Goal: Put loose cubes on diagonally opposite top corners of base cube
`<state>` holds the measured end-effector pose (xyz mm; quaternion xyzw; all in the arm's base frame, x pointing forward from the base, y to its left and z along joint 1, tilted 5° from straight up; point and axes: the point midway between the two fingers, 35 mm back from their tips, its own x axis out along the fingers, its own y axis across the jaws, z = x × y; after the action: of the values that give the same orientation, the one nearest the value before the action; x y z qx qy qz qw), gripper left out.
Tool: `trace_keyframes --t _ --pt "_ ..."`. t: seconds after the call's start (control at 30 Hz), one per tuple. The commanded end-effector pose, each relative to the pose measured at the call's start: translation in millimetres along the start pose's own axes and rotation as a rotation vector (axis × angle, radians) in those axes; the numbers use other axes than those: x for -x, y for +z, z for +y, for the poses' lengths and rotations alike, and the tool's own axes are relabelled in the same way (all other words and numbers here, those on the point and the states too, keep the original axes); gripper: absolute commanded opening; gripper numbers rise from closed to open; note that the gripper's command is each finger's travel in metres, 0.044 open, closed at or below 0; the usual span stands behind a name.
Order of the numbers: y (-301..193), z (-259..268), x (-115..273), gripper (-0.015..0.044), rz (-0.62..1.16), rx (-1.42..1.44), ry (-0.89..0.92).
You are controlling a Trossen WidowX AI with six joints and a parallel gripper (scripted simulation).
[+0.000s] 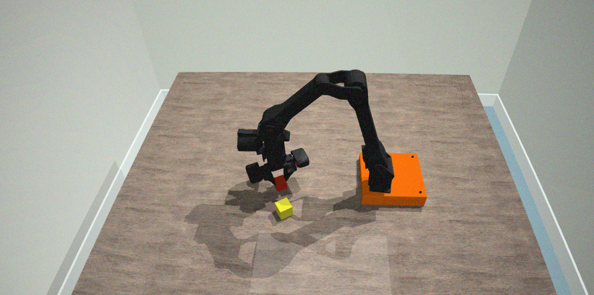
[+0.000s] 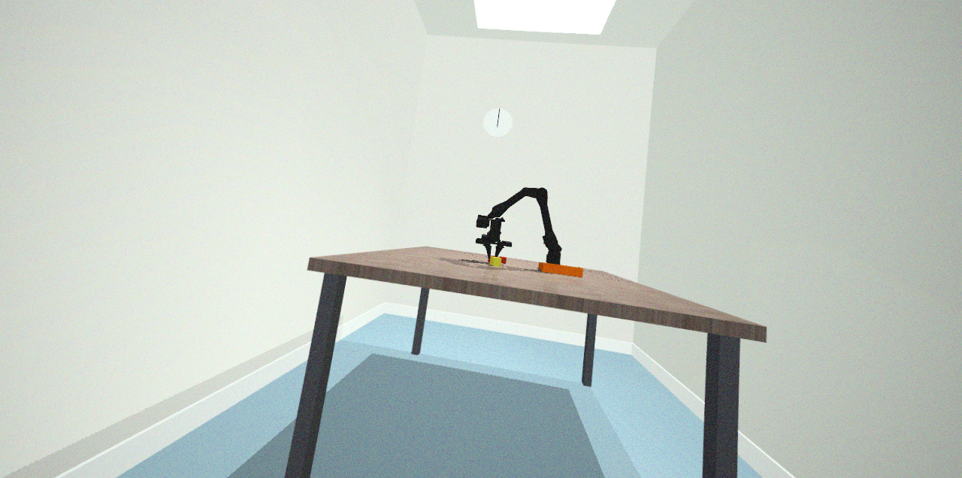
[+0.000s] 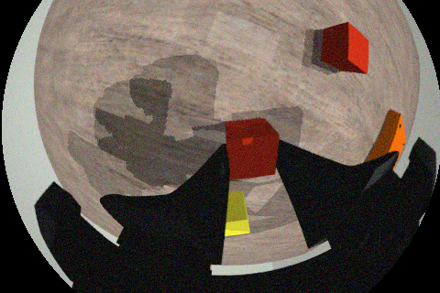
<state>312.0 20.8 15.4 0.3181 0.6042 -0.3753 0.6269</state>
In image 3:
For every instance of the yellow cube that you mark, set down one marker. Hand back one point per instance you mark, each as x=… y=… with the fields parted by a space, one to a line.
x=236 y=216

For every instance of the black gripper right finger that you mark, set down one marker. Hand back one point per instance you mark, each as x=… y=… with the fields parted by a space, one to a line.
x=323 y=192

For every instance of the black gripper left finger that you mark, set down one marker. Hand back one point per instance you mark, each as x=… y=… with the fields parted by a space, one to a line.
x=195 y=212

